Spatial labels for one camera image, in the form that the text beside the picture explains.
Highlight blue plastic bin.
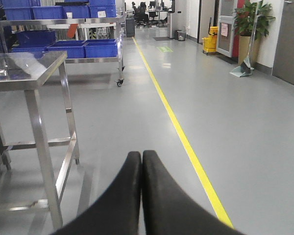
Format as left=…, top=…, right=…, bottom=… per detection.
left=84, top=39, right=118, bottom=58
left=47, top=41, right=85, bottom=59

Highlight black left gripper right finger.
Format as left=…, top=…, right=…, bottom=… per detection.
left=142, top=150, right=240, bottom=235

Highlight stainless steel table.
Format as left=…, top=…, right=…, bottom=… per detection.
left=0, top=51, right=80, bottom=230

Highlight black trash bin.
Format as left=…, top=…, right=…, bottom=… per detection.
left=125, top=18, right=135, bottom=37

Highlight teal dustpan with broom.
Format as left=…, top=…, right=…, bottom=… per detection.
left=230, top=2, right=260, bottom=77

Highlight yellow mop bucket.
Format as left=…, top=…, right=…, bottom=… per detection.
left=202, top=26, right=218, bottom=54

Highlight green potted plant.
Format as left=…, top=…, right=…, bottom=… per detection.
left=234, top=0, right=275, bottom=67

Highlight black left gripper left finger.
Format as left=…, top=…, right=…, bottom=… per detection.
left=54, top=151, right=142, bottom=235

